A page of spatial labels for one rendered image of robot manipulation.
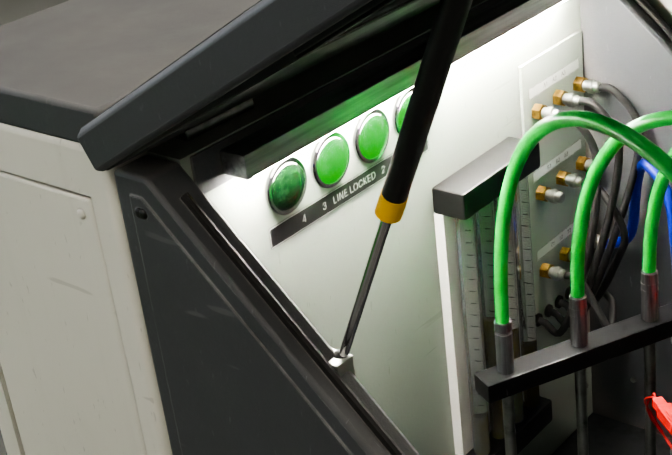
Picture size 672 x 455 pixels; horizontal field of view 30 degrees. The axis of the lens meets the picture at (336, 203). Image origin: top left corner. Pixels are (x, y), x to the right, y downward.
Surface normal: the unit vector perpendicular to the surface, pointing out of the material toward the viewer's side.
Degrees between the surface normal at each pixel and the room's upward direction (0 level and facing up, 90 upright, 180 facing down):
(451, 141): 90
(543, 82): 90
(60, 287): 90
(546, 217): 90
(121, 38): 0
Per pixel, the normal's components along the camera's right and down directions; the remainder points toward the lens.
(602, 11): -0.63, 0.40
